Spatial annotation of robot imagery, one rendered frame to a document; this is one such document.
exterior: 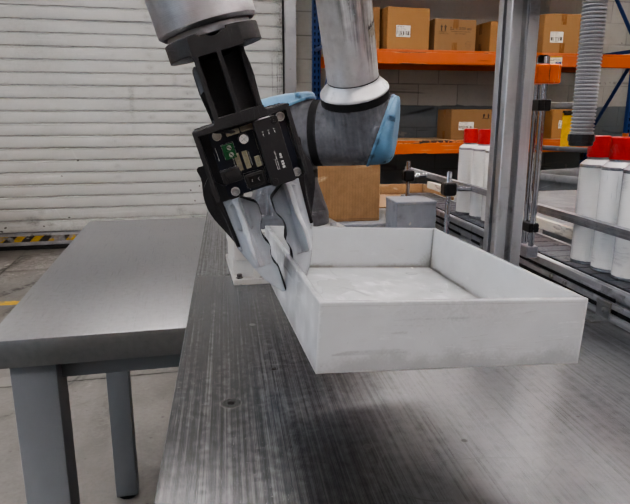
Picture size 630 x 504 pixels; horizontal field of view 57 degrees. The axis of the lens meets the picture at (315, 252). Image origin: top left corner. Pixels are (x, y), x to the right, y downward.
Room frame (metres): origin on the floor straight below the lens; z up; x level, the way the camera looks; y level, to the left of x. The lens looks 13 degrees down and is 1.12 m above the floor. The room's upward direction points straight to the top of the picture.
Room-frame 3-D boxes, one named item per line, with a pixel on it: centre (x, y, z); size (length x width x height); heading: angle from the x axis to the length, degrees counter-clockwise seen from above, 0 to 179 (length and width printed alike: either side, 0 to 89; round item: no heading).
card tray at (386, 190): (1.98, -0.29, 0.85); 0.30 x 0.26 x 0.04; 9
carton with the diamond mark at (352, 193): (1.62, -0.02, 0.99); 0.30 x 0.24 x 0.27; 9
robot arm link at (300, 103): (1.07, 0.05, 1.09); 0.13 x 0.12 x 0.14; 74
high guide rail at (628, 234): (1.28, -0.36, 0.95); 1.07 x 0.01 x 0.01; 9
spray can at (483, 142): (1.36, -0.39, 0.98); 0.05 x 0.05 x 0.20
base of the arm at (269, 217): (1.07, 0.05, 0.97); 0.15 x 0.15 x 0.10
